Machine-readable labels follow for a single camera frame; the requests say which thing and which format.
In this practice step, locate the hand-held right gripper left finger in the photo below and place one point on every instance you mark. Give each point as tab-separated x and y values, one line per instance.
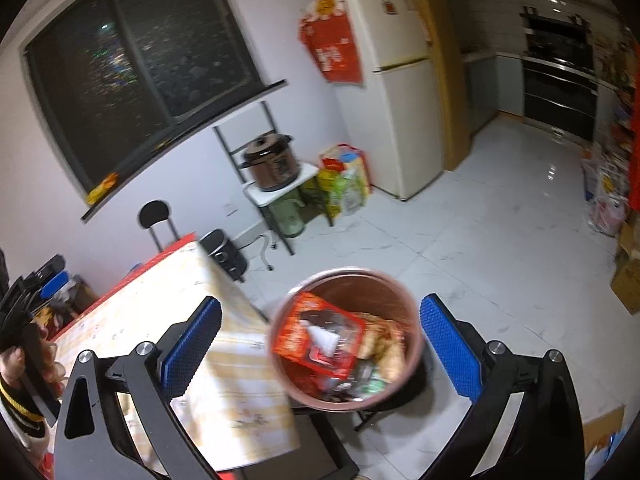
192	347

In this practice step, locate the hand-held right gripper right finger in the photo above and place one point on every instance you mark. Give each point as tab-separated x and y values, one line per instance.
450	350

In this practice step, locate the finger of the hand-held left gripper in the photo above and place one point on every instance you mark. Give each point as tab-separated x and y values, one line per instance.
42	269
55	284

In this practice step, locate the brown snack bag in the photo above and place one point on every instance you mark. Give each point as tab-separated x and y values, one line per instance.
385	345

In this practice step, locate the brown trash bin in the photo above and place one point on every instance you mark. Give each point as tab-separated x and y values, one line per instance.
380	290

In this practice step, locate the red snack packet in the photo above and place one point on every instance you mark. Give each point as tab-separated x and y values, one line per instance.
300	330

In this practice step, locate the person's left hand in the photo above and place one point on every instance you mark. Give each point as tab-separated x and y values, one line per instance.
12	367

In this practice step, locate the table with yellow checked cloth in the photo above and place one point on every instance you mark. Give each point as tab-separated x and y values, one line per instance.
240	360

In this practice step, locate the black air fryer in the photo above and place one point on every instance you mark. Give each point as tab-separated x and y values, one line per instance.
225	257

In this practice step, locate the yellow snack packet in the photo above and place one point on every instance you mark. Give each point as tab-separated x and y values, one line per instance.
102	189

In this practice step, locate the black round chair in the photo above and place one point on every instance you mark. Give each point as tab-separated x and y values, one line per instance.
154	212

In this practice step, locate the green kettle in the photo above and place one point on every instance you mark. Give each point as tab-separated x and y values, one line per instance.
287	220

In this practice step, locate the open cardboard box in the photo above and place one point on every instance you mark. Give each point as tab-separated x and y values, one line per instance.
600	430

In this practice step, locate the brown cardboard box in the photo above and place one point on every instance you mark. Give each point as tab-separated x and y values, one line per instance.
627	285

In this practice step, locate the colourful shopping bag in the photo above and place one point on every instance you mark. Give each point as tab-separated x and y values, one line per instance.
345	185

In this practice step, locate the brown pressure cooker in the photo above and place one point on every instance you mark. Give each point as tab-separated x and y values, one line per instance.
272	165

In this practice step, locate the black metal rack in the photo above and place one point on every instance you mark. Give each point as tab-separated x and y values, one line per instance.
309	171

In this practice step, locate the white refrigerator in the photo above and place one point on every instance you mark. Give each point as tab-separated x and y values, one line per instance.
405	125

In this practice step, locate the dark framed window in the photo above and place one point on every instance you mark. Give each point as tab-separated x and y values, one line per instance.
125	50

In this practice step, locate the shelf of goods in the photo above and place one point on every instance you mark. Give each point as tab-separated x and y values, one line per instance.
615	160

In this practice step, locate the white kitchen base cabinets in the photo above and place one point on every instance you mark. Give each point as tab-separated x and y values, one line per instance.
507	85

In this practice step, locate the black integrated stove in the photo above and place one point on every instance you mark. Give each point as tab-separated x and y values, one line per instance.
560	95

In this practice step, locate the red printed cloth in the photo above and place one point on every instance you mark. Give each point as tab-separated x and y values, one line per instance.
332	50

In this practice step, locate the white wall socket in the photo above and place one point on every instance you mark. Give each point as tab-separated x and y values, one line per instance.
230	209

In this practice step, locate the wooden door frame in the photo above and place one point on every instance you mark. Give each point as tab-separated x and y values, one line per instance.
450	85

